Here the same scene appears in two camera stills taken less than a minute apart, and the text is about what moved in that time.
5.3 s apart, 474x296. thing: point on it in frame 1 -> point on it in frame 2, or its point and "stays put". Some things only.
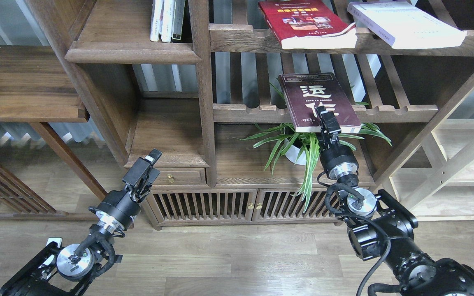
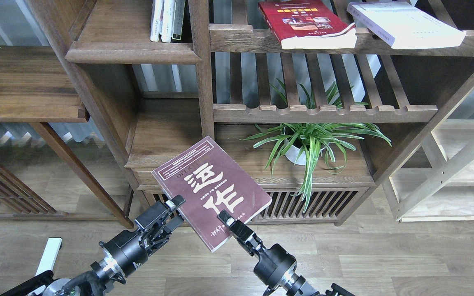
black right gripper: (338, 160) -> (273, 264)
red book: (304, 24) stays put
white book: (167, 21) stays put
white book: (402, 25) stays put
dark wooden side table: (29, 84) stays put
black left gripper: (117, 211) -> (128, 251)
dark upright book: (178, 21) stays put
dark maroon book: (305, 92) -> (210, 180)
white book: (157, 8) stays put
